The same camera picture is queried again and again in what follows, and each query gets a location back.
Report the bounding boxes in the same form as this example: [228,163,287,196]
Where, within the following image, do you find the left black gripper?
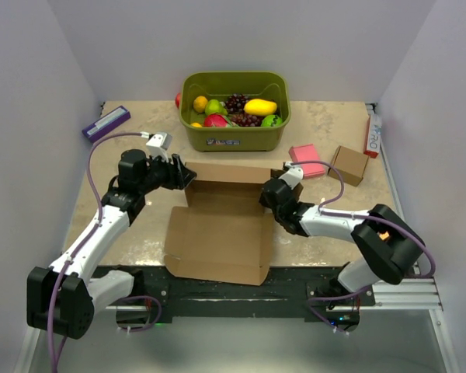
[139,152,196,194]

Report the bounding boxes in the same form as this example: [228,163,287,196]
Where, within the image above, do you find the large cardboard box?
[164,162,283,286]

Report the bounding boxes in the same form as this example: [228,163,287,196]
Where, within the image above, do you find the orange round sponge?
[377,232,391,242]

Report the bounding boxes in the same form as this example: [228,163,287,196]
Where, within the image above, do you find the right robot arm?
[259,178,431,305]

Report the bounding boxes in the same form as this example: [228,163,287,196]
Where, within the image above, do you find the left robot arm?
[26,149,197,340]

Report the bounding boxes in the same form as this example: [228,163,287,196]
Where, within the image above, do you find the small brown cardboard box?
[328,145,370,187]

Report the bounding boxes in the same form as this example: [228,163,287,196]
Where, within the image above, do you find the purple rectangular box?
[82,106,131,144]

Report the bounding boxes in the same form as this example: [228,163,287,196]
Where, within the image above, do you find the red white toothpaste box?
[363,113,382,159]

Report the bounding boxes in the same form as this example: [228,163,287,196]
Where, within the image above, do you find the pink rectangular block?
[289,144,325,179]

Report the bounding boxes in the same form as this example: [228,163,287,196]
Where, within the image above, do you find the green pear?
[204,99,228,116]

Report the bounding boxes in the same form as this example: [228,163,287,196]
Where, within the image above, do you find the red fruit behind bin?
[175,92,181,109]

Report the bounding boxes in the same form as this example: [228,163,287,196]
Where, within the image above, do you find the dark grape bunch lower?
[229,113,264,127]

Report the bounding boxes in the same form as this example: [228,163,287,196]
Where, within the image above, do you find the dark grape bunch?
[229,113,264,127]
[224,93,249,114]

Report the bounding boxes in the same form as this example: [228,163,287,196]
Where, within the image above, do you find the yellow mango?
[243,99,277,117]

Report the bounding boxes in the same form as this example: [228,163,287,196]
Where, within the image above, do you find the dark grape bunch upper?
[224,93,249,114]

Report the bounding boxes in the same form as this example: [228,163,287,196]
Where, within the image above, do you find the green plastic bin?
[179,71,291,152]

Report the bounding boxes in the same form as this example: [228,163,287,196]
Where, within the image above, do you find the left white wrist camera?
[140,131,172,163]

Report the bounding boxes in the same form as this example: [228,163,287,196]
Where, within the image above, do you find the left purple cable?
[46,131,148,373]

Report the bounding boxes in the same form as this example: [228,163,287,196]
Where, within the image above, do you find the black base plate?
[114,266,376,331]

